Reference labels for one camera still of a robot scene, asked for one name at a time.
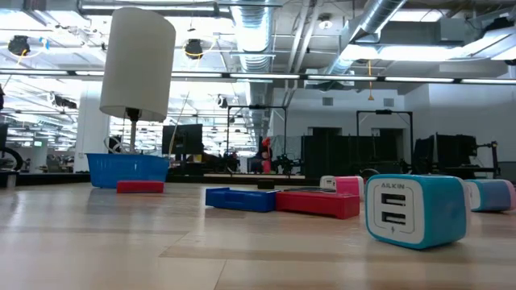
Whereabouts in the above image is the red tray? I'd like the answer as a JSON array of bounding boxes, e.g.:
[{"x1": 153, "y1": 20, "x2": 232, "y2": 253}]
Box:
[{"x1": 275, "y1": 190, "x2": 361, "y2": 221}]

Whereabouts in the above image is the pink and white USB charger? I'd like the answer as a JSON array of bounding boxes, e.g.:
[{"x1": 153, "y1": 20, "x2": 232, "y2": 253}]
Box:
[{"x1": 319, "y1": 175, "x2": 365, "y2": 202}]

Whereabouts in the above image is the red small digital display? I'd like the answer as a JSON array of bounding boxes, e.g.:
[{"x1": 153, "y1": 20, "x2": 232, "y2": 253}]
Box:
[{"x1": 116, "y1": 180, "x2": 165, "y2": 195}]

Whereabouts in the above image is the teal and white USB charger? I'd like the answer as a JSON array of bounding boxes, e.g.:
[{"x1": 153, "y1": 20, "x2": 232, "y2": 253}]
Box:
[{"x1": 364, "y1": 173, "x2": 472, "y2": 251}]

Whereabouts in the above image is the blue and pink USB charger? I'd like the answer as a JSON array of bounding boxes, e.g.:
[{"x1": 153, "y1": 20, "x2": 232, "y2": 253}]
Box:
[{"x1": 464, "y1": 178, "x2": 516, "y2": 213}]

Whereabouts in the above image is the red desk lamp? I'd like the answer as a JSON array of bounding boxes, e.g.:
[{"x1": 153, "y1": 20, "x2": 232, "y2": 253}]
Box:
[{"x1": 260, "y1": 136, "x2": 274, "y2": 175}]

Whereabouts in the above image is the small black background robot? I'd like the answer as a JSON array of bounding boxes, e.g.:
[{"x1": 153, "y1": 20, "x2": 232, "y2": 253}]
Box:
[{"x1": 273, "y1": 154, "x2": 304, "y2": 176}]

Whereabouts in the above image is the blue flat tray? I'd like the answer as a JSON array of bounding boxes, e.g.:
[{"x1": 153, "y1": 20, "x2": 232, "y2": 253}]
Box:
[{"x1": 205, "y1": 186, "x2": 279, "y2": 213}]

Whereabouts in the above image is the long ceiling light strip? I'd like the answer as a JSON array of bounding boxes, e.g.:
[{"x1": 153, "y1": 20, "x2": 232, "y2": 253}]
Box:
[{"x1": 0, "y1": 68, "x2": 516, "y2": 85}]

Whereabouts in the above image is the black computer monitor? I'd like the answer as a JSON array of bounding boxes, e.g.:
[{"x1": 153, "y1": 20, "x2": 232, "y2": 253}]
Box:
[{"x1": 161, "y1": 123, "x2": 204, "y2": 156}]

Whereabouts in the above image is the black partition screen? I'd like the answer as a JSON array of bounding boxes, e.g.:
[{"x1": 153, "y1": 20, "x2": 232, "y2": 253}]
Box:
[{"x1": 302, "y1": 135, "x2": 405, "y2": 179}]

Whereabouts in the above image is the black ceiling spotlight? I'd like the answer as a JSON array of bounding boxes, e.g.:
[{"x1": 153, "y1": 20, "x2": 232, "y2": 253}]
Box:
[
  {"x1": 7, "y1": 35, "x2": 31, "y2": 57},
  {"x1": 184, "y1": 38, "x2": 204, "y2": 60}
]

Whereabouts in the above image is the blue plastic basket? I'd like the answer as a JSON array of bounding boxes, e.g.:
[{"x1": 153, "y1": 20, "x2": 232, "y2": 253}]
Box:
[{"x1": 85, "y1": 152, "x2": 171, "y2": 189}]

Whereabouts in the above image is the white cylindrical object on stem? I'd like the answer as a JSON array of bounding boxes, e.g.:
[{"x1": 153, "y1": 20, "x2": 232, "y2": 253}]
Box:
[{"x1": 99, "y1": 6, "x2": 177, "y2": 155}]

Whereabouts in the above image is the black workstation equipment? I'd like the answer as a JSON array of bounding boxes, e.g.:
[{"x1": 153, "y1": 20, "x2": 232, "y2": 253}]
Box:
[{"x1": 412, "y1": 133, "x2": 501, "y2": 180}]

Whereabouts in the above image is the black metal frame stand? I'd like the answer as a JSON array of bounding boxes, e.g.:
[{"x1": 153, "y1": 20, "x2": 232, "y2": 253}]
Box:
[
  {"x1": 226, "y1": 105, "x2": 289, "y2": 178},
  {"x1": 356, "y1": 109, "x2": 414, "y2": 175}
]

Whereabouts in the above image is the silver ribbed ceiling duct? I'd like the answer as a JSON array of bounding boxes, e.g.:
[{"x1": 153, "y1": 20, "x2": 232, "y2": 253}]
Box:
[{"x1": 230, "y1": 0, "x2": 280, "y2": 140}]

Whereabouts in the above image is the orange hanging cord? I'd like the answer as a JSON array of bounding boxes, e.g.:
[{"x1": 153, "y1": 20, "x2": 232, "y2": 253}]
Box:
[{"x1": 366, "y1": 60, "x2": 375, "y2": 102}]

